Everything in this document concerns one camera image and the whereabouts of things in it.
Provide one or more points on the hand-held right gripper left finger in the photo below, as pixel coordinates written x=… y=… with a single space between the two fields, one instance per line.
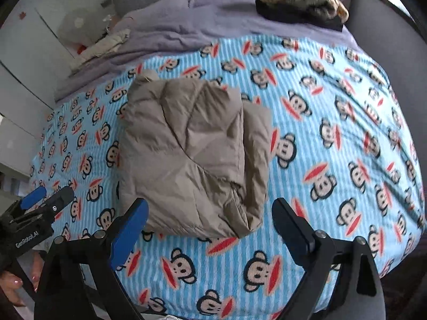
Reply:
x=128 y=230

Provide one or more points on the white wardrobe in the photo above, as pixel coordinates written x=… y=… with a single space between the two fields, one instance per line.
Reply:
x=26 y=56

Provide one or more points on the beige puffer jacket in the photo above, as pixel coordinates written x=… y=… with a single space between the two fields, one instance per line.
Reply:
x=190 y=153

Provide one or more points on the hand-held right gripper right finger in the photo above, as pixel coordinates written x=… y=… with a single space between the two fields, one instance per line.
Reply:
x=293 y=233

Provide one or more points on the cream crumpled garment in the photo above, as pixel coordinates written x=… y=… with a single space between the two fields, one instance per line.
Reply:
x=103 y=48

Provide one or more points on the white standing fan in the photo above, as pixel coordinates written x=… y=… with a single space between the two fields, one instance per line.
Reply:
x=81 y=25

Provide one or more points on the person's left hand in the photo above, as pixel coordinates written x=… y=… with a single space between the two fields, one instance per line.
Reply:
x=16 y=280

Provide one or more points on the small red packet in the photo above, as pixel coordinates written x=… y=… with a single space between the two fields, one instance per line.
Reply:
x=81 y=50

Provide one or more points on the purple duvet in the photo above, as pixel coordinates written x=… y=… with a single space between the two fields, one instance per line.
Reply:
x=186 y=26

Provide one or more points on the blue monkey printed blanket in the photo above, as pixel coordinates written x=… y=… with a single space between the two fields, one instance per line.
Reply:
x=333 y=140

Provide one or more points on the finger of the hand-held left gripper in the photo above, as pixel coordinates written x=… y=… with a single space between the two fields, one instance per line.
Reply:
x=55 y=203
x=33 y=197

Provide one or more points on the black folded clothes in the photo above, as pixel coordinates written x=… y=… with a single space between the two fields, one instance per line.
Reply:
x=290 y=16

